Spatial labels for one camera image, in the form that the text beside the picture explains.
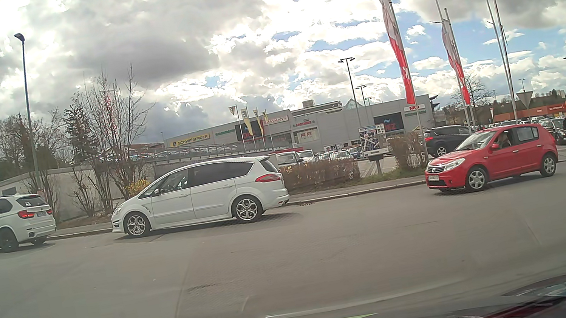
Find row of parked cars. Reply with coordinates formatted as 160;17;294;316
270;139;365;174

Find brown hedge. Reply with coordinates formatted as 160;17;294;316
280;154;362;194

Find yellow flags on poles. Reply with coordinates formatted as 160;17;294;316
227;99;276;155

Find grey shopping centre building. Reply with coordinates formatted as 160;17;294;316
160;81;438;180

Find white minivan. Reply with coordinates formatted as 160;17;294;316
104;149;293;246

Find grey asphalt road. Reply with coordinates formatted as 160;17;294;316
0;132;566;318

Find red white flag on pole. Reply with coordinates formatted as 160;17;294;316
430;0;478;136
378;0;431;167

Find dark suv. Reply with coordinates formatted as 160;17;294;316
422;121;475;160

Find bare trees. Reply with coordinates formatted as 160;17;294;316
0;50;172;232

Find bare tree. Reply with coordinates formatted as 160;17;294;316
446;69;497;114

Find red hatchback car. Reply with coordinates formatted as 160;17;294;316
419;117;563;200

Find low grey building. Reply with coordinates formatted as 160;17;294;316
0;150;165;232

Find bare flagpoles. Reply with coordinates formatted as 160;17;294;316
482;0;522;126

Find yield road sign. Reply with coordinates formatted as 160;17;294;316
516;89;539;124

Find advertising board on post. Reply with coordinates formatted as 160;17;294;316
357;122;394;178

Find double lamp post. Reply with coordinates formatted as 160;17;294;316
338;56;367;129

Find tall grey lamp post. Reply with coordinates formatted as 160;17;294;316
11;32;51;192

